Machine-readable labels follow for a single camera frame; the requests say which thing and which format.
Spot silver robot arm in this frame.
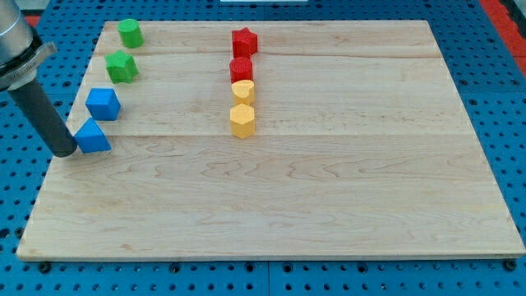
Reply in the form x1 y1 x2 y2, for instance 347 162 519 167
1 0 58 91

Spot wooden board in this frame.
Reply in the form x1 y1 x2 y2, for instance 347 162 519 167
17 21 525 261

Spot yellow hexagon block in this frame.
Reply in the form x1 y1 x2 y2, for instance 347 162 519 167
230 104 256 139

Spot yellow heart block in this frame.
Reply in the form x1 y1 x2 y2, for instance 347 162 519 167
231 80 256 105

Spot red cylinder block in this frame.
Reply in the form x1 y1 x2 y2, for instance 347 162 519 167
229 57 253 83

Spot red star block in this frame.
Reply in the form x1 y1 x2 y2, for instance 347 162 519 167
231 27 258 58

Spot green star block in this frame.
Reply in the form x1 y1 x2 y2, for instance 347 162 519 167
104 50 138 84

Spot blue cube block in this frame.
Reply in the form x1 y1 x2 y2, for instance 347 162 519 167
85 88 121 121

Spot blue triangle block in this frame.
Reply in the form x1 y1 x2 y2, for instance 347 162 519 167
75 118 112 154

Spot green cylinder block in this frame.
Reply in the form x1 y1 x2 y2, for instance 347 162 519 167
117 18 144 49

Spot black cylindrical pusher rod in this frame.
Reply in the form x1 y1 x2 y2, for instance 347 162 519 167
7 78 77 157

